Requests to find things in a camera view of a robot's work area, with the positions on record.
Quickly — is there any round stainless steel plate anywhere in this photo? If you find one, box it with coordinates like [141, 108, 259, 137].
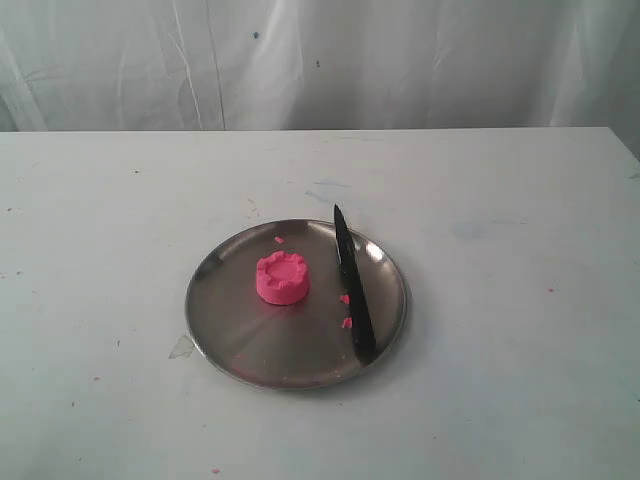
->
[185, 219, 407, 390]

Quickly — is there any black kitchen knife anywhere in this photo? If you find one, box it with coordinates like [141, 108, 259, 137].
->
[333, 204, 377, 364]

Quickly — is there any pink dough piece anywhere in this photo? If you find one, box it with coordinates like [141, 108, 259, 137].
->
[255, 251, 310, 306]

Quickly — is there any white backdrop curtain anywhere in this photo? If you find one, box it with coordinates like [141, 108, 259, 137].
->
[1, 1, 639, 131]

